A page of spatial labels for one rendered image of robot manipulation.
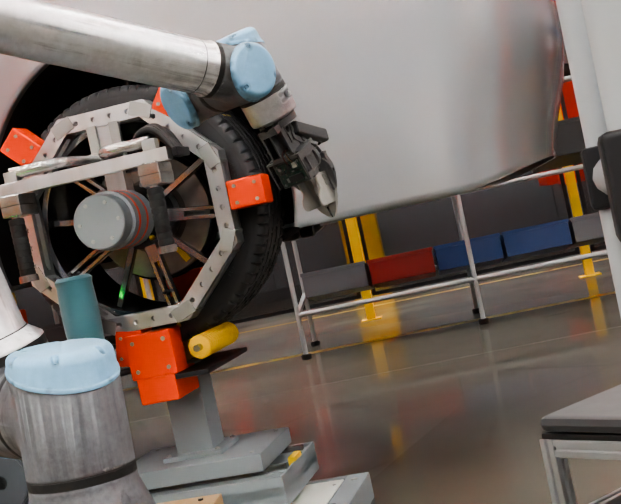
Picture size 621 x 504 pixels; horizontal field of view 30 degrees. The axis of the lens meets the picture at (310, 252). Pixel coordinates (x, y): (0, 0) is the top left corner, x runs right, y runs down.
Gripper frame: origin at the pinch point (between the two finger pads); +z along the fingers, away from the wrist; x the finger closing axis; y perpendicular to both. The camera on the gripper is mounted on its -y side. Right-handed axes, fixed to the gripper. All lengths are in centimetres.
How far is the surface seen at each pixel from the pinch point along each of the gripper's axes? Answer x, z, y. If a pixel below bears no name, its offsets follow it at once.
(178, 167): -69, -7, -59
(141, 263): -86, 10, -47
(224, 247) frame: -52, 11, -36
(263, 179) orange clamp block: -39, 1, -46
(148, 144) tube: -49, -20, -27
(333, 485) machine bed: -59, 80, -35
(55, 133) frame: -81, -30, -40
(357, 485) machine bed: -51, 80, -33
